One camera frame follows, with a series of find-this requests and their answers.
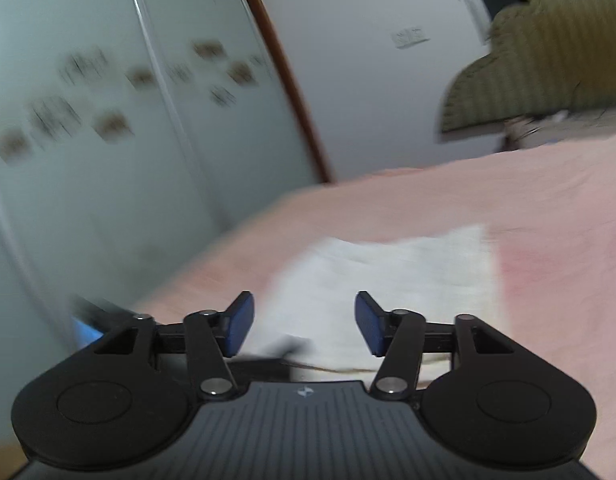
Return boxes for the bed with pink sheet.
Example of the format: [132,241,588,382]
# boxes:
[133,127,616,480]

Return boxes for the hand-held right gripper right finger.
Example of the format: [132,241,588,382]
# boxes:
[354,290,515,402]

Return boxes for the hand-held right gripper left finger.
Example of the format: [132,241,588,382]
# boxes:
[93,290,256,402]

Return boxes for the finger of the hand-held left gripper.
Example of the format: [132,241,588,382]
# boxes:
[234,338,314,367]

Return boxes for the white wall socket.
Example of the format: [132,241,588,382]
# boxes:
[390,27,431,50]

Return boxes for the frosted wardrobe with flower prints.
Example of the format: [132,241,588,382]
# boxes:
[0,0,335,361]

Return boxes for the olive striped scalloped headboard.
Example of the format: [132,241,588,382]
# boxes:
[440,0,616,143]

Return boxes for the cream pants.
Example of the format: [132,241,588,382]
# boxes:
[253,225,504,373]

